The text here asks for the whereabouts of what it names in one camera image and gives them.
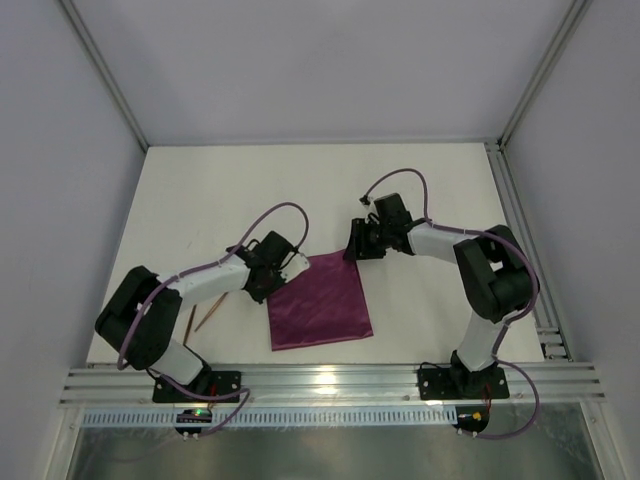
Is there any right aluminium corner post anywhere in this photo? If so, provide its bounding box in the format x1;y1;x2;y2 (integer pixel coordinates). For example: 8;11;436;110
497;0;592;149

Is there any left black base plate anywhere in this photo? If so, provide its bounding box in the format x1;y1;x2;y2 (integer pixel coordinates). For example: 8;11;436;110
152;370;242;404

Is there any right black controller board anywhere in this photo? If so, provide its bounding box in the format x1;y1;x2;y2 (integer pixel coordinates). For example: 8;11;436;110
453;407;490;435

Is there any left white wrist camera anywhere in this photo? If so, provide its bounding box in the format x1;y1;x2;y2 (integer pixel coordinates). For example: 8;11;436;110
280;253;310;283

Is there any black controller board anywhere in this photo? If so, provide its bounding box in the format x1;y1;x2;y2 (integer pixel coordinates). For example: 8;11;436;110
453;407;490;435
174;408;212;438

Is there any left aluminium corner post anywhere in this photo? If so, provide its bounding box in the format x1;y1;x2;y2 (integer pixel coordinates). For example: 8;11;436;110
56;0;150;153

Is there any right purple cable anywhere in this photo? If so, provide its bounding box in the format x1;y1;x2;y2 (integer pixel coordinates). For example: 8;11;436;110
360;167;542;359

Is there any left black controller board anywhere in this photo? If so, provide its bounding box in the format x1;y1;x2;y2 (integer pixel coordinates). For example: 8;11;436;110
174;408;212;438

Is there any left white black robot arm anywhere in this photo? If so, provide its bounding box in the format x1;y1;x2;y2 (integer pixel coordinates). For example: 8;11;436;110
95;231;310;403

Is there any purple cloth napkin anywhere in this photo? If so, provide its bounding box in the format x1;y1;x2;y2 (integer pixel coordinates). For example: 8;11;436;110
267;251;373;351

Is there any copper knife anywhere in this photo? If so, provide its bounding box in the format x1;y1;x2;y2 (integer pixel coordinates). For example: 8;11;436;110
183;305;197;345

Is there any right aluminium side rail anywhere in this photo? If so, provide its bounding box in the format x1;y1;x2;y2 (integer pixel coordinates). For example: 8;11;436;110
485;140;573;362

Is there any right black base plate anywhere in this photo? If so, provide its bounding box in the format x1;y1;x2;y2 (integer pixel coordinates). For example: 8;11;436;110
416;364;510;400

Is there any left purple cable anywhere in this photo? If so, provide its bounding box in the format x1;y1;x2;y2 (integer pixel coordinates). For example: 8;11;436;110
115;201;310;371

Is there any copper fork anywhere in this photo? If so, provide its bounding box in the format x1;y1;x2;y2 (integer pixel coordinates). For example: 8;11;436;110
194;293;228;332

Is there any purple cable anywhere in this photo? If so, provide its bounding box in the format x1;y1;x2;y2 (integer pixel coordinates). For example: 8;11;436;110
115;201;310;371
360;167;542;359

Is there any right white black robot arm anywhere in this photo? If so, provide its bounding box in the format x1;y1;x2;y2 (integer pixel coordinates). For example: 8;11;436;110
343;193;539;399

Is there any aluminium corner post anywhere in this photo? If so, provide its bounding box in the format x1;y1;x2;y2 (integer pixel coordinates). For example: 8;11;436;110
497;0;592;149
56;0;150;153

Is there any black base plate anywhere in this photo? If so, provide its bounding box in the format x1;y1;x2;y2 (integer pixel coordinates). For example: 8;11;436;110
152;370;242;404
416;364;510;400

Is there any slotted grey cable duct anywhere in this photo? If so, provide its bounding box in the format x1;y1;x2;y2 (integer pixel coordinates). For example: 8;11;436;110
81;404;456;428

